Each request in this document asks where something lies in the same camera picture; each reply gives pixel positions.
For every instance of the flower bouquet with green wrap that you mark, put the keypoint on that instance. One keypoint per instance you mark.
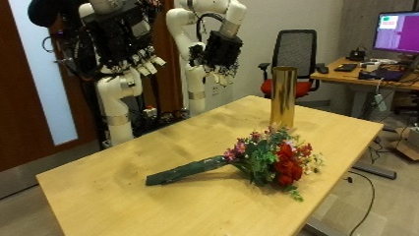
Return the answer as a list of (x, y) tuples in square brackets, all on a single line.
[(286, 164)]

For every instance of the tall gold cylinder vase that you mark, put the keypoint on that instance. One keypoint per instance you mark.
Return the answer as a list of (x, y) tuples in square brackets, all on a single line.
[(283, 98)]

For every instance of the black office chair red seat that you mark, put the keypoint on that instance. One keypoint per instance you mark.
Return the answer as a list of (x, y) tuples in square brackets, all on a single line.
[(294, 49)]

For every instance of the black rounded hanging object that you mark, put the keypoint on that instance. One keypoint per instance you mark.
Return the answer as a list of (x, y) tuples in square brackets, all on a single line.
[(42, 13)]

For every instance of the black computer mouse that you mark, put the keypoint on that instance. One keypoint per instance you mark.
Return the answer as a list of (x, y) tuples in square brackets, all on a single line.
[(322, 70)]

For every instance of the emergency stop button box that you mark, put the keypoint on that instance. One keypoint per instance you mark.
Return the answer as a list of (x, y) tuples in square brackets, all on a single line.
[(150, 112)]

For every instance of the wooden office desk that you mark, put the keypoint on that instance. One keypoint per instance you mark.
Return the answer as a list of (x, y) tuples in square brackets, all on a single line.
[(335, 76)]

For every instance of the black keyboard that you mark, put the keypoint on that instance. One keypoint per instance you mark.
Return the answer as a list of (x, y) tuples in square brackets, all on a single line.
[(345, 68)]

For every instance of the brown door with glass panel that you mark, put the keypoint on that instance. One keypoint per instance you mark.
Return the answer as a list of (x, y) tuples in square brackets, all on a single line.
[(21, 98)]

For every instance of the black desk phone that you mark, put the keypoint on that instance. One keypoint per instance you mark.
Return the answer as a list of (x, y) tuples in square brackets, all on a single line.
[(356, 55)]

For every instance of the dark laptop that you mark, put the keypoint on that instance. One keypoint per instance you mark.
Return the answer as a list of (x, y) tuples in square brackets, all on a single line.
[(389, 74)]

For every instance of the white power strip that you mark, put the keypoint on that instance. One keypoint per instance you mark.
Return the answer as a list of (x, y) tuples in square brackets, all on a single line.
[(380, 102)]

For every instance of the computer monitor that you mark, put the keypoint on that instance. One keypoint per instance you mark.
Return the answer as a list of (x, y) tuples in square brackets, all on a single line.
[(399, 32)]

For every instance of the grey table foot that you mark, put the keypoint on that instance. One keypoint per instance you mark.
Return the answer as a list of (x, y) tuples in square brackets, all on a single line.
[(375, 171)]

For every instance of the cardboard box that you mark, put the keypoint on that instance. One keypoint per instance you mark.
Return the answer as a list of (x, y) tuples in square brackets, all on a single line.
[(403, 149)]

